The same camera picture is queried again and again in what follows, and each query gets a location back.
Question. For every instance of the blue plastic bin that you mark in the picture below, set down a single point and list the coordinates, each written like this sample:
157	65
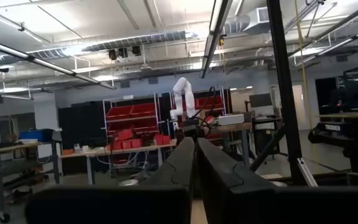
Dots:
36	135

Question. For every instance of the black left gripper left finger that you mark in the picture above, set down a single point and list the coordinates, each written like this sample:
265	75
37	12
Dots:
154	202

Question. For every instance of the wooden workbench on casters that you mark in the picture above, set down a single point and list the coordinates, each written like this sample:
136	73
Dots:
11	148

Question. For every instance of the peas tin can green label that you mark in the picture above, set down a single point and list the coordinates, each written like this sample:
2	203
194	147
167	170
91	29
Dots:
128	183

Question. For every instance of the black partition panel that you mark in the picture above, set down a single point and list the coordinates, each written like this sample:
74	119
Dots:
79	130

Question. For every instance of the silver ventilation duct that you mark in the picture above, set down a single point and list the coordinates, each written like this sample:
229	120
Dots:
120	43

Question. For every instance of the silver aluminium profile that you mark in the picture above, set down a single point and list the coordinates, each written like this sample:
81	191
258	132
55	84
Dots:
307	172

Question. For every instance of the rack with red bins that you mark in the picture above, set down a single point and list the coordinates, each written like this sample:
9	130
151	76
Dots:
211	102
129	112

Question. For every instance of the black ceiling spotlight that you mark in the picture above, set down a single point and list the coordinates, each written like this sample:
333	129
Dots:
112	54
136	50
123	53

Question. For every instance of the white box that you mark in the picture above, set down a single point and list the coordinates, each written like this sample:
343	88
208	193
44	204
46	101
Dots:
231	119

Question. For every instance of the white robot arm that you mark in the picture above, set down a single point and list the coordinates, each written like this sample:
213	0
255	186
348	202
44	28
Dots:
186	96

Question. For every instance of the long wooden workbench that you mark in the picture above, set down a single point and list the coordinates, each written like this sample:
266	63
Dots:
89	153

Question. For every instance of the long linear ceiling light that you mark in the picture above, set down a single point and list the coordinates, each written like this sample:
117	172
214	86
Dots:
42	62
216	31
337	45

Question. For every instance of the dark computer monitor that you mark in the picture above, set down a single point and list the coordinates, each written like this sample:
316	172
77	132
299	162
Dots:
261	100

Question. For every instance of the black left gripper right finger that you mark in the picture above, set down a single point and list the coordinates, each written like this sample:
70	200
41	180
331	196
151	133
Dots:
244	202

